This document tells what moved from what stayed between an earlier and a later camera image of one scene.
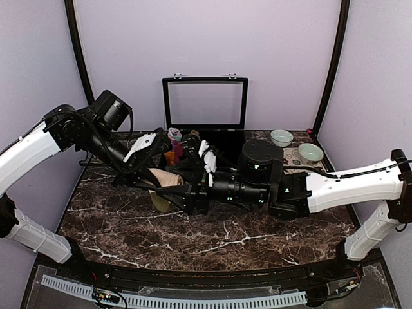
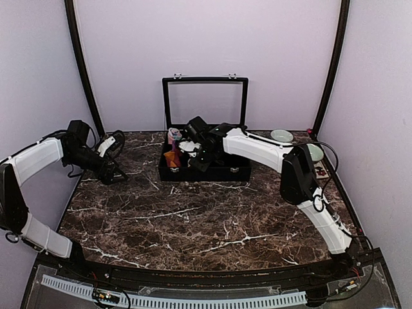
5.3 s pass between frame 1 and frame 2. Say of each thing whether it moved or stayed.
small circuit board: stayed
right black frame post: stayed
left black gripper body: moved
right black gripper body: moved
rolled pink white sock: stayed
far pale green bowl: stayed
